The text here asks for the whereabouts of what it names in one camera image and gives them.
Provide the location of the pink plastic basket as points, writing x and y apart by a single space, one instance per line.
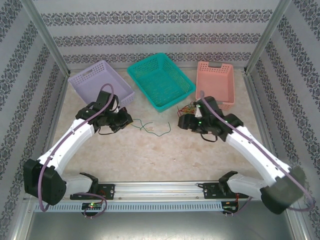
215 82

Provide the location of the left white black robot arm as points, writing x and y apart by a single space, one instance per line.
75 137

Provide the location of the small circuit board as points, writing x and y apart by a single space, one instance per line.
228 208
92 205

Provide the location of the teal plastic basket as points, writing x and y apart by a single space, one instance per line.
160 80

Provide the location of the purple plastic basket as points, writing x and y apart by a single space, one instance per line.
100 80

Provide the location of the aluminium side rail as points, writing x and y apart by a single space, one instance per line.
256 100
60 100

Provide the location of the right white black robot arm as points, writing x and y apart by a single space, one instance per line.
250 152

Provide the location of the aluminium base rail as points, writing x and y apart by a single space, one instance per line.
157 190

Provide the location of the grey metal panel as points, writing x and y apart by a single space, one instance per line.
160 227

